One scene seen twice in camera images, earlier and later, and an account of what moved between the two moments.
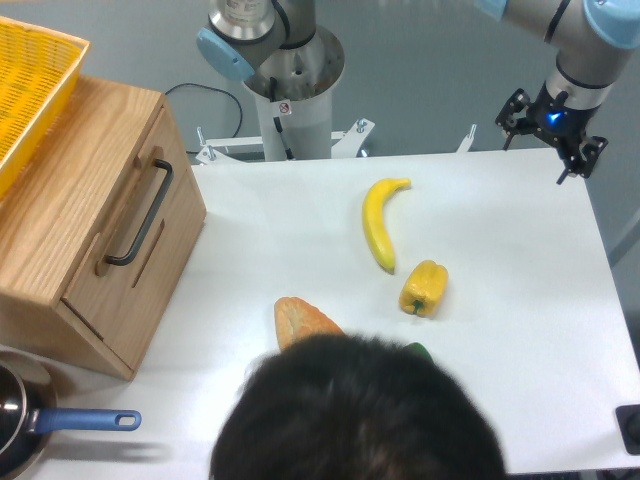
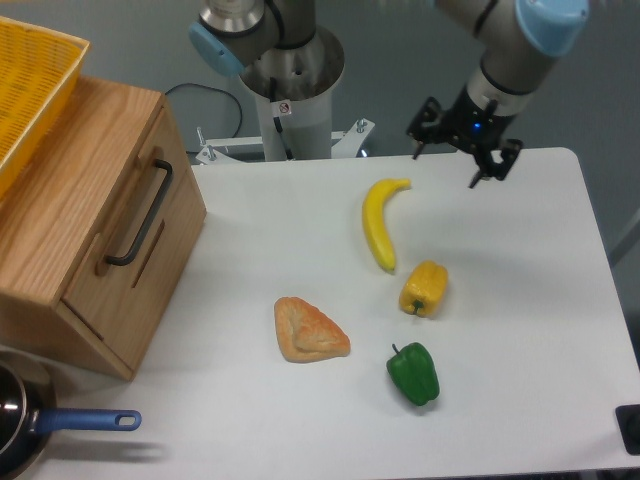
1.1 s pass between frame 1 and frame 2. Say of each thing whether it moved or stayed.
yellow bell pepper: stayed
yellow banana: stayed
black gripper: moved
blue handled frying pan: stayed
